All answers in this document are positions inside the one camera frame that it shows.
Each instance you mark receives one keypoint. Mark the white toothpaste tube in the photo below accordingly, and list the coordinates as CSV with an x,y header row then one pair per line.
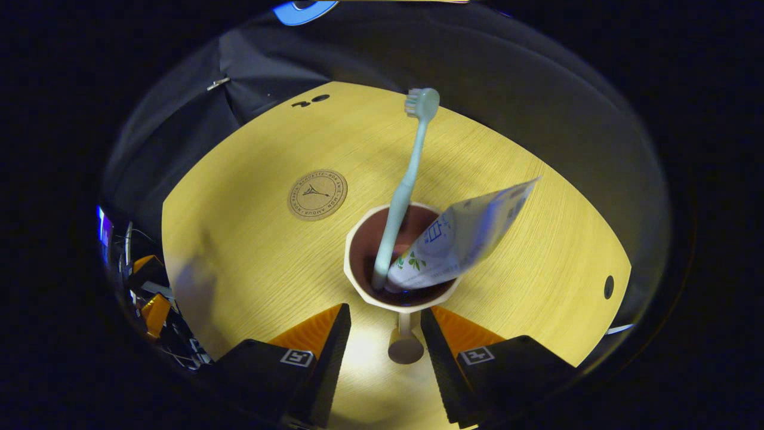
x,y
459,239

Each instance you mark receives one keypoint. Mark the round brown coaster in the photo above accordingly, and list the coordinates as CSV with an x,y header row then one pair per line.
x,y
316,195

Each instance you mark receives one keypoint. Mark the black backdrop cloth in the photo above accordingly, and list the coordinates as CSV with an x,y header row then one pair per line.
x,y
477,77

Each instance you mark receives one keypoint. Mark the light green toothbrush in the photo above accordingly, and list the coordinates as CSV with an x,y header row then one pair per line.
x,y
401,197

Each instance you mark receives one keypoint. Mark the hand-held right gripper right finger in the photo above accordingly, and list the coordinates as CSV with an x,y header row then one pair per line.
x,y
441,370

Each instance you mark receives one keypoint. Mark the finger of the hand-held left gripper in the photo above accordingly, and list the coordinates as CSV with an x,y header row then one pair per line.
x,y
148,269
156,313

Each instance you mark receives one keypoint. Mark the blue lit screen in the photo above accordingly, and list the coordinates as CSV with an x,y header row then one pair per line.
x,y
104,230

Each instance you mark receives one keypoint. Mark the silver cloth clip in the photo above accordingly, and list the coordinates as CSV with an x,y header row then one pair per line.
x,y
218,83

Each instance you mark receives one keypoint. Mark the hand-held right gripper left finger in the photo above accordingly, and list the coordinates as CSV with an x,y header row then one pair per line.
x,y
331,370

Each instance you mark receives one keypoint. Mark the round black desk grommet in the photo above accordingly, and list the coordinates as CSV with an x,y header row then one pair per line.
x,y
609,287

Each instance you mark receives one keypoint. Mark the beige cup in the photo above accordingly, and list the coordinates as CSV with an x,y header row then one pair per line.
x,y
361,251

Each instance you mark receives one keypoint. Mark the small black desk fitting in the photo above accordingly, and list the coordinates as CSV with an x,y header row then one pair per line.
x,y
321,98

